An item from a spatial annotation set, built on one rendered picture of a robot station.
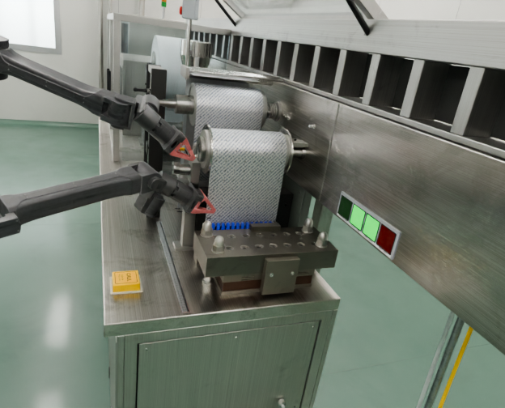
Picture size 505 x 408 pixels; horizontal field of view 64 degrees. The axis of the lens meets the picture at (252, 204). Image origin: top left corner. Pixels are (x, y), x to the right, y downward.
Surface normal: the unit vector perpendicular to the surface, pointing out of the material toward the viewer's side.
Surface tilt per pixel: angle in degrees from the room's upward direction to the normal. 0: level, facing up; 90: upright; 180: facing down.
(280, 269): 90
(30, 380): 0
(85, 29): 90
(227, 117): 92
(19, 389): 0
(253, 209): 90
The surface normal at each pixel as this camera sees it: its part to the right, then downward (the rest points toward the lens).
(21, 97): 0.33, 0.39
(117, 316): 0.13, -0.92
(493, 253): -0.93, 0.01
